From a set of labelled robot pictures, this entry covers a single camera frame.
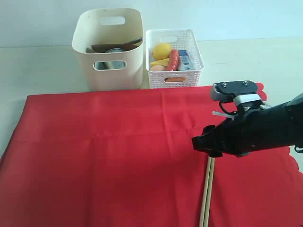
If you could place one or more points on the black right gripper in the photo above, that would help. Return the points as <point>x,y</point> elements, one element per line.
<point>270,128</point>

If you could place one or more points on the fried chicken nugget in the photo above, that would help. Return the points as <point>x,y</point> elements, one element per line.
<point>176,79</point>

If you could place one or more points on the wooden chopstick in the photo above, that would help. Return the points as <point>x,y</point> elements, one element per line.
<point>209,193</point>
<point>203,201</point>

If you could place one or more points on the blue milk carton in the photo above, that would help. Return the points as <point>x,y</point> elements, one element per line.
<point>185,62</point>

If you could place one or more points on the red sausage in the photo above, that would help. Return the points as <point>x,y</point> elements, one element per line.
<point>173,60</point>

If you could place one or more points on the yellow cheese wedge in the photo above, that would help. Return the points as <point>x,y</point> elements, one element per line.
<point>163,62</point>

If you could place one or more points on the brown egg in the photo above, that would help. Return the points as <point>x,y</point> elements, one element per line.
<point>158,68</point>

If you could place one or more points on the yellow lemon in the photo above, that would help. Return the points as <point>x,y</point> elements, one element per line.
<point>161,51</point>

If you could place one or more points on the silver table knife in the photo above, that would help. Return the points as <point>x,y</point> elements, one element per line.
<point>135,41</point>

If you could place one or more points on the stainless steel cup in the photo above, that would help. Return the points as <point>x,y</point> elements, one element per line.
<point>114,50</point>

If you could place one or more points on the brown wooden plate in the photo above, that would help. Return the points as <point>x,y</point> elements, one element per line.
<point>103,48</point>

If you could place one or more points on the pale green ceramic bowl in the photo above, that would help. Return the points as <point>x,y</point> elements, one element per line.
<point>99,65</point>

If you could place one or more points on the dark wooden spoon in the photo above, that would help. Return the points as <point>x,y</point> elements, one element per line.
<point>88,50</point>

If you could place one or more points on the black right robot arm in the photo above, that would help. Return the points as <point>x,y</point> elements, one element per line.
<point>298,102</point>

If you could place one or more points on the red tablecloth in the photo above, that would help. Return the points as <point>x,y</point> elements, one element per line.
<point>107,159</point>

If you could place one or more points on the white woven plastic basket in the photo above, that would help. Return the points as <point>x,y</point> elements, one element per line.
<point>183,40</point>

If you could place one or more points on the cream plastic bin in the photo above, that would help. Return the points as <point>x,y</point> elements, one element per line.
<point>110,26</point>

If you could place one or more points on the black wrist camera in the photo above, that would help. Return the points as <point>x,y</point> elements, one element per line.
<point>229,90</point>

